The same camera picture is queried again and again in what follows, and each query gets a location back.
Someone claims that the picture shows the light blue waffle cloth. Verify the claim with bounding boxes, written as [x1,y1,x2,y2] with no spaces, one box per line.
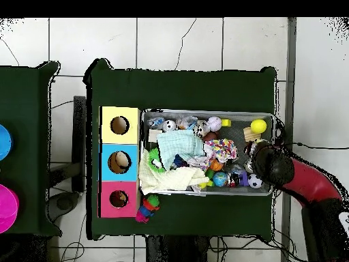
[156,130,207,171]

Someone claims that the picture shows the green spiky ball with eyes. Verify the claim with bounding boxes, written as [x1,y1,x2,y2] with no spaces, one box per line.
[147,147,167,174]

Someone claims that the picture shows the colourful knotted cloth ball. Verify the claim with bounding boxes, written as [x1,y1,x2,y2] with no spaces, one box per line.
[204,138,239,164]
[187,156,212,172]

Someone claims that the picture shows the cream waffle cloth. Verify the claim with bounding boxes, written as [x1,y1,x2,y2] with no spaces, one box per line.
[138,151,211,196]

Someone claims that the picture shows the multicolour fuzzy caterpillar toy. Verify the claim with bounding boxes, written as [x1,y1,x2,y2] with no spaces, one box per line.
[134,194,161,224]

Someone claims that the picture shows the shallow clear mesh bin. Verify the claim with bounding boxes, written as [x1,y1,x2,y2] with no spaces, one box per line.
[139,108,275,197]

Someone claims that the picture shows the crushed soda can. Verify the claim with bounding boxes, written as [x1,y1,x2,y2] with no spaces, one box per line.
[194,119,211,138]

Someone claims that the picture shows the white baseball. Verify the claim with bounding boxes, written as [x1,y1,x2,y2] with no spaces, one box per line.
[207,116,224,132]

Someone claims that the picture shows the orange toy basketball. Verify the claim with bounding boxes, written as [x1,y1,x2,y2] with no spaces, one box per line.
[209,158,225,172]

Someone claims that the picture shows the dark green table cloth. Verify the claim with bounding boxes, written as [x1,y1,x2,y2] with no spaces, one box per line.
[82,58,279,241]

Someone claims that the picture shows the blue globe ball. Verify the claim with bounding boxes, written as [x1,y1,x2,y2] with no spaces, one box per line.
[212,171,229,188]

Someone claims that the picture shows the plain yellow ball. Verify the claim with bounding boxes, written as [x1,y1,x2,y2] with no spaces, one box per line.
[249,119,268,135]

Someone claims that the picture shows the black and white soccer ball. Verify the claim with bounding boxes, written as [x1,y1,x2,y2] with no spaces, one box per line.
[247,173,264,190]

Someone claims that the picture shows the black chair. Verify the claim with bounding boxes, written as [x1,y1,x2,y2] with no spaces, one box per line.
[71,95,87,193]

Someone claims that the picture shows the dark green side table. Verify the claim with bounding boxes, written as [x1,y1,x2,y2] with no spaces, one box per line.
[0,61,62,237]

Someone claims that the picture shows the blue bowl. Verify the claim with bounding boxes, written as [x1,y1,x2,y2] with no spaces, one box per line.
[0,123,14,162]

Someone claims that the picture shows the pink bowl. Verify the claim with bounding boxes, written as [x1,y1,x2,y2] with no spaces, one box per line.
[0,184,20,234]

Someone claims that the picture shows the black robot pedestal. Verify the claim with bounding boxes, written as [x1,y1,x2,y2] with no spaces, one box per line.
[145,235,209,262]

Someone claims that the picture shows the black cable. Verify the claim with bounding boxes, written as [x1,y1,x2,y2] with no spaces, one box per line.
[286,141,349,150]

